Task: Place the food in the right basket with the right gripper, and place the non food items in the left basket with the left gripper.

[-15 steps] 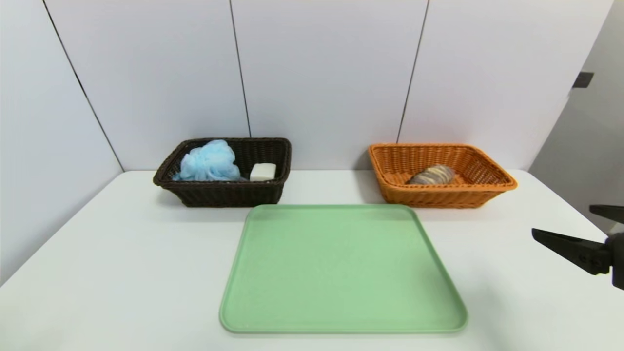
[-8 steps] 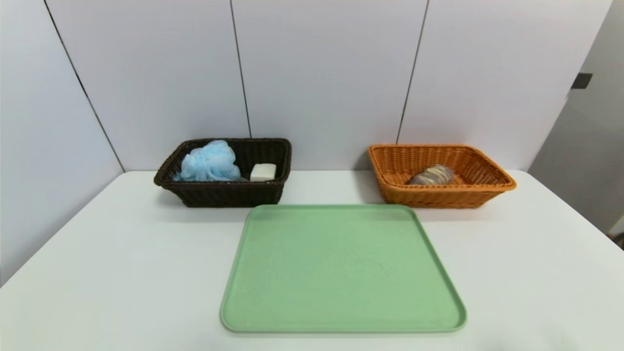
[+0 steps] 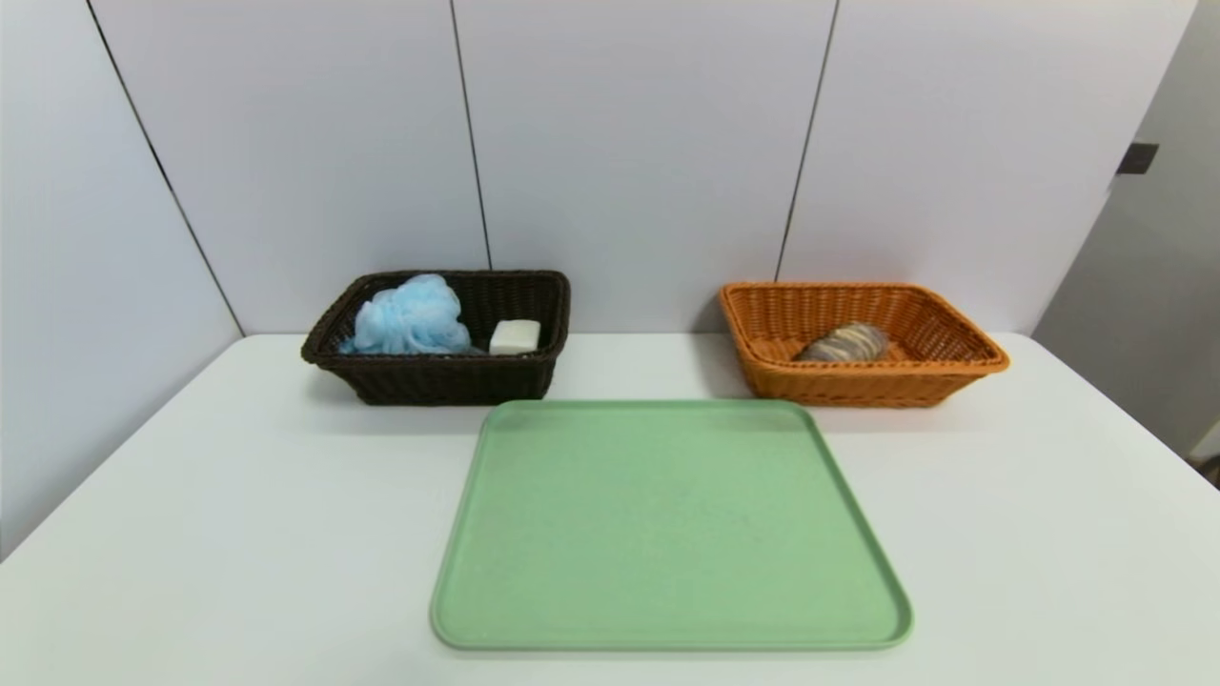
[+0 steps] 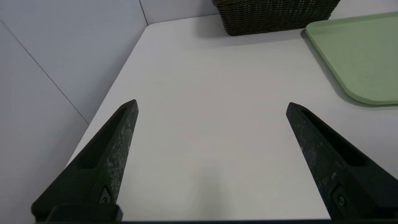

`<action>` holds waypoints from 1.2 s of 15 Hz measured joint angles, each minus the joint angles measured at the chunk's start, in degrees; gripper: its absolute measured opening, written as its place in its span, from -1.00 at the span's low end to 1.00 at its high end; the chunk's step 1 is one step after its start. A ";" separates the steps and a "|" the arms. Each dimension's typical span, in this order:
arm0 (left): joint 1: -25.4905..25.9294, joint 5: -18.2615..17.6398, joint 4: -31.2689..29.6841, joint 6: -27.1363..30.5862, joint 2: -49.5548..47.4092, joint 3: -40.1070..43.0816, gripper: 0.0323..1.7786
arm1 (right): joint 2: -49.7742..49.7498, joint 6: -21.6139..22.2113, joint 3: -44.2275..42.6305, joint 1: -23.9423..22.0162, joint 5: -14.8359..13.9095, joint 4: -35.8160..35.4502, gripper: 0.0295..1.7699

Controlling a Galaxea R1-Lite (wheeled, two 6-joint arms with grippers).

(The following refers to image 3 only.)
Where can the light green plastic tray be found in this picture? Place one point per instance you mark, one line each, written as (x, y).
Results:
(667, 534)

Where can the dark grey wall plate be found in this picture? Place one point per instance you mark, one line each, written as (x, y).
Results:
(1137, 158)

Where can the white soap bar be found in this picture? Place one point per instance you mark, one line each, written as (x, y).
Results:
(515, 336)

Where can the striped brown bread roll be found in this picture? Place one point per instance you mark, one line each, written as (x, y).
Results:
(843, 343)

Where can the dark brown wicker basket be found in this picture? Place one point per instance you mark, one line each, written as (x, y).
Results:
(438, 372)

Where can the blue mesh bath loofah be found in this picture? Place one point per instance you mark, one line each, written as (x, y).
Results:
(410, 316)

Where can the orange wicker basket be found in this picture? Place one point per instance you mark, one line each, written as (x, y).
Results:
(905, 381)

